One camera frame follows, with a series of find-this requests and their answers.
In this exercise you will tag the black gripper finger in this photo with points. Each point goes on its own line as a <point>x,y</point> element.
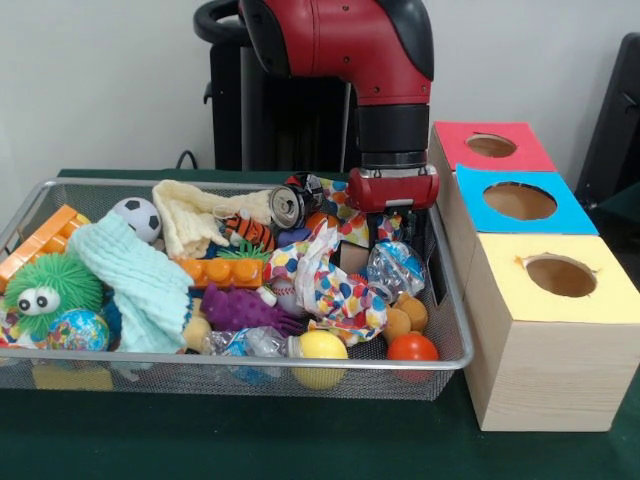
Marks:
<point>373,227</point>
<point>411,222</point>

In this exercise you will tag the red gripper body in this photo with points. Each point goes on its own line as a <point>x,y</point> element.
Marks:
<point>392,192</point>

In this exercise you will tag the polka dot cloth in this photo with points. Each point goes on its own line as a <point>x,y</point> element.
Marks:
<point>325,290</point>

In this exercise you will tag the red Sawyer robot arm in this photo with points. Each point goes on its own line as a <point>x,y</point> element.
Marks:
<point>360,50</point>

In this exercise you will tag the wooden three-hole box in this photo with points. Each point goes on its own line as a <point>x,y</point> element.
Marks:
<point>545,375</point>

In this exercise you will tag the crushed soda can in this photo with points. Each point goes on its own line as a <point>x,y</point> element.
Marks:
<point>295,200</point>

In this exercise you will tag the red orange ball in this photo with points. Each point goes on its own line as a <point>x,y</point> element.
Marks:
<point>412,350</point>

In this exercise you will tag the yellow ball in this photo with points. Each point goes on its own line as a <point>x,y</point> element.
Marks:
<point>320,350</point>

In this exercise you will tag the orange studded building brick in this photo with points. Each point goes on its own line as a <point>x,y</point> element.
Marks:
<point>225,272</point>

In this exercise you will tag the purple knobbly toy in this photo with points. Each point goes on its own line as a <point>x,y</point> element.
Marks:
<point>240,310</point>

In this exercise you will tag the cream waffle cloth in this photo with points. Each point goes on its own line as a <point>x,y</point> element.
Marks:
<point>185,215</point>

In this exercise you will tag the black panel stand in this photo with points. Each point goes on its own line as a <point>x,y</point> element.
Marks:
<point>610,125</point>

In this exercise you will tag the small soccer ball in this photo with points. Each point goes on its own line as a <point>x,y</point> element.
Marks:
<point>137,217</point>

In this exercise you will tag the mint green cloth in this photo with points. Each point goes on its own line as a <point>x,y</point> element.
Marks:
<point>140,285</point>

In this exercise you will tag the dark green tablecloth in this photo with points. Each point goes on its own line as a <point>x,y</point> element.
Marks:
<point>250,440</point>

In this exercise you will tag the globe print ball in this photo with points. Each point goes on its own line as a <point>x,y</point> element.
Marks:
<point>77,330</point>

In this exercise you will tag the green spiky ball with eyes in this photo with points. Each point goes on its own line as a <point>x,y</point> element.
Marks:
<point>50,285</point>

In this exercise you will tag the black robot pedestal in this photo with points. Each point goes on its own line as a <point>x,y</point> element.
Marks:
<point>280,120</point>

